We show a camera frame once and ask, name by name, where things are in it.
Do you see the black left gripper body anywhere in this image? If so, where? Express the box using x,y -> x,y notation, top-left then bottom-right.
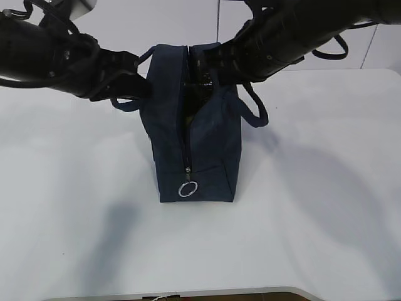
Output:
37,31 -> 139,100

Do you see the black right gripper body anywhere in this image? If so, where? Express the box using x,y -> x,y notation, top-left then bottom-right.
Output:
189,1 -> 376,85

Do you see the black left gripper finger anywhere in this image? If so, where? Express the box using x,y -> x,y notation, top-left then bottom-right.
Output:
90,74 -> 152,102

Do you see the navy blue fabric bag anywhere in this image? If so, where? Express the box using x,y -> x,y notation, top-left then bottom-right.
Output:
112,44 -> 269,203

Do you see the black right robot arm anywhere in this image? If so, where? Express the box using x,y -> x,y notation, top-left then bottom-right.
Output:
189,0 -> 400,85

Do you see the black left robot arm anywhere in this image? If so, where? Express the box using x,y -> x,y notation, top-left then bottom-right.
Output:
1,1 -> 151,102

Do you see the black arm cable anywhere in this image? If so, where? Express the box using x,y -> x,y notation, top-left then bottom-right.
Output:
311,34 -> 350,60

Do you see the silver zipper pull ring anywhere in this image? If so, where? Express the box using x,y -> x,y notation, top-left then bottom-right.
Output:
177,166 -> 199,199

